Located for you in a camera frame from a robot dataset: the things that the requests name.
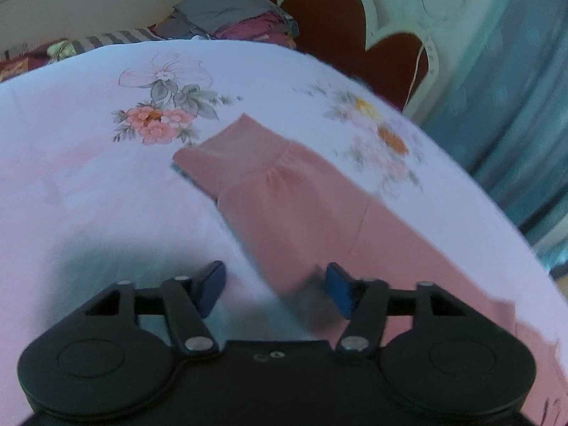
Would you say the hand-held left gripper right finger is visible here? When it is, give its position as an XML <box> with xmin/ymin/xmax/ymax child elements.
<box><xmin>325</xmin><ymin>263</ymin><xmax>471</xmax><ymax>360</ymax></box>

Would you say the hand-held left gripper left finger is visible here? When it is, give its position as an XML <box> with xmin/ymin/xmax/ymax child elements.
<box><xmin>84</xmin><ymin>261</ymin><xmax>227</xmax><ymax>358</ymax></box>

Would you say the pile of clothes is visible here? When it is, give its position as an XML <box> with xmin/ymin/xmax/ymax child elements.
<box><xmin>151</xmin><ymin>0</ymin><xmax>301</xmax><ymax>50</ymax></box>

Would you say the floral bedsheet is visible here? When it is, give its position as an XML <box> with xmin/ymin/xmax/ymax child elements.
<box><xmin>0</xmin><ymin>39</ymin><xmax>568</xmax><ymax>426</ymax></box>

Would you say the blue curtain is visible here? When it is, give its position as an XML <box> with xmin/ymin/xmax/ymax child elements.
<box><xmin>417</xmin><ymin>0</ymin><xmax>568</xmax><ymax>273</ymax></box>

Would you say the striped cloth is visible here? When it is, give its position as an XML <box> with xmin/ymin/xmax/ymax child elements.
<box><xmin>73</xmin><ymin>27</ymin><xmax>167</xmax><ymax>50</ymax></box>

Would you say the red headboard with white edge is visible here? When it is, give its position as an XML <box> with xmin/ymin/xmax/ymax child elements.
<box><xmin>246</xmin><ymin>0</ymin><xmax>440</xmax><ymax>118</ymax></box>

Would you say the dark red patterned blanket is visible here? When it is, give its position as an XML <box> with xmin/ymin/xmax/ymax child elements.
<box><xmin>0</xmin><ymin>38</ymin><xmax>89</xmax><ymax>84</ymax></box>

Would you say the white cable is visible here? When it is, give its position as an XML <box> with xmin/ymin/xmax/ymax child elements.
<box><xmin>405</xmin><ymin>41</ymin><xmax>426</xmax><ymax>109</ymax></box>

